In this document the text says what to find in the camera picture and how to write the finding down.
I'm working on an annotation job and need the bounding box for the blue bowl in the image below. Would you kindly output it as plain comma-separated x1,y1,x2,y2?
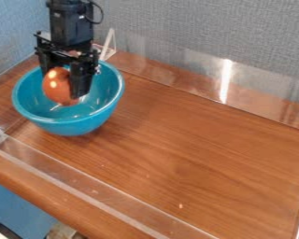
11,61,124,136

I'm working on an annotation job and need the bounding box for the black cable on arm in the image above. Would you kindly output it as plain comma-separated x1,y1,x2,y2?
85,0,104,25

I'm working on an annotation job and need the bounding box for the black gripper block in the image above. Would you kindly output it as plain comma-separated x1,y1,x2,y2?
35,31,100,99

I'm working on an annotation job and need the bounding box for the clear acrylic front barrier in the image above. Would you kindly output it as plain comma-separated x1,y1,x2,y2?
0,127,218,239

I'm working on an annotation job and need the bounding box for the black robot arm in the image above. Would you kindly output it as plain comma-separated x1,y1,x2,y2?
35,0,103,99

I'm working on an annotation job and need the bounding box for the clear acrylic barrier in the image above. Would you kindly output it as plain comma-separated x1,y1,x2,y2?
0,127,218,239
108,51,299,130

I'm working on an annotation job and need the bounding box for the clear acrylic back barrier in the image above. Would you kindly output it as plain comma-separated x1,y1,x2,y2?
108,51,299,130

